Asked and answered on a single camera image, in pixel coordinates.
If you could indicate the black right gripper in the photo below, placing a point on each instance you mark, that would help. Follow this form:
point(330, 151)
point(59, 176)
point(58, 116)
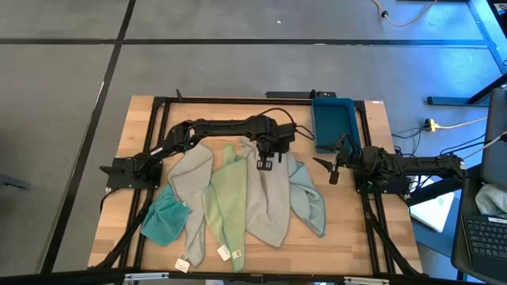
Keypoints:
point(348, 156)

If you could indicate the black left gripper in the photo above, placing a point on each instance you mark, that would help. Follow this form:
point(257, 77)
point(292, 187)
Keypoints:
point(277, 138)

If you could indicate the grey waffle towel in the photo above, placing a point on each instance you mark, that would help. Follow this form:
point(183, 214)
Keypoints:
point(267, 206)
point(190, 174)

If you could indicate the light blue microfiber towel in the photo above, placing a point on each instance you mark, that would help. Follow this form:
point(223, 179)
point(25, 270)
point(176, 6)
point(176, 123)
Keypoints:
point(307, 202)

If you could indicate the green microfiber towel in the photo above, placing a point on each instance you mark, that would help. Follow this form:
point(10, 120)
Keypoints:
point(227, 198)

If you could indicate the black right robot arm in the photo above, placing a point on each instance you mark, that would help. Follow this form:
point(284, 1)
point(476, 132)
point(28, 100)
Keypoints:
point(420, 163)

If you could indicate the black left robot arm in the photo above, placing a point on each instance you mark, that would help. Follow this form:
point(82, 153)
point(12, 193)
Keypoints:
point(222, 127)

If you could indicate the blue plastic bin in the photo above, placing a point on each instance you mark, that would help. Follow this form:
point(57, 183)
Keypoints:
point(334, 124)

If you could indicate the yellow power plug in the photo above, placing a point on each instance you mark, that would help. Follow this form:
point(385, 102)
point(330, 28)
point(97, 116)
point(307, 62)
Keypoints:
point(431, 126)

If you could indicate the teal terry towel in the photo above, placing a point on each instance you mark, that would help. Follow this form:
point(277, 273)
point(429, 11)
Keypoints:
point(164, 217)

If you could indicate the pale crumpled cloth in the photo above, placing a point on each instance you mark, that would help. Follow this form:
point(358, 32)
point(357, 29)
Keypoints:
point(491, 202)

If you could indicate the grey flat monitor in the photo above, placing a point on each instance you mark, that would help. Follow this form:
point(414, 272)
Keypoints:
point(497, 150)

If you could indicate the black laptop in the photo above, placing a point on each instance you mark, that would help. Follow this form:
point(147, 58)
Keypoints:
point(483, 241)

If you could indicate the black aluminium crossbeam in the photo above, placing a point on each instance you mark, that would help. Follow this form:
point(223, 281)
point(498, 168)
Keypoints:
point(59, 279)

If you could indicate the black aluminium table frame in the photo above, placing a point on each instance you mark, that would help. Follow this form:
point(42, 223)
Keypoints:
point(237, 101)

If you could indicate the black hook bracket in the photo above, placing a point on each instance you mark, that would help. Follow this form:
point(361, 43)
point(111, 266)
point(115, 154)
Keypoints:
point(179, 96)

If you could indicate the silver metal bracket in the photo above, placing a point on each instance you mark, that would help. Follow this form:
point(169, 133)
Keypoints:
point(366, 281)
point(146, 276)

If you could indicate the blue metal desk frame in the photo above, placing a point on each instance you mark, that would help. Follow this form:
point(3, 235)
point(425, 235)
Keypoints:
point(447, 101)

